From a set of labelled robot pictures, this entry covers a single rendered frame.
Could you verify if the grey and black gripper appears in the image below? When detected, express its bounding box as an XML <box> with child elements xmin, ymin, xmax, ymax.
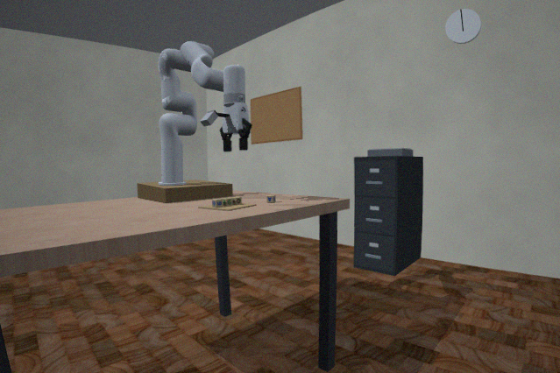
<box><xmin>220</xmin><ymin>102</ymin><xmax>252</xmax><ymax>151</ymax></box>

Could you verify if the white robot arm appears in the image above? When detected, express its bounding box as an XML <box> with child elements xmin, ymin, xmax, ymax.
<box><xmin>159</xmin><ymin>41</ymin><xmax>245</xmax><ymax>186</ymax></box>

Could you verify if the tan flat mat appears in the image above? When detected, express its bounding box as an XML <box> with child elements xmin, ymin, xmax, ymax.
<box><xmin>198</xmin><ymin>203</ymin><xmax>257</xmax><ymax>211</ymax></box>

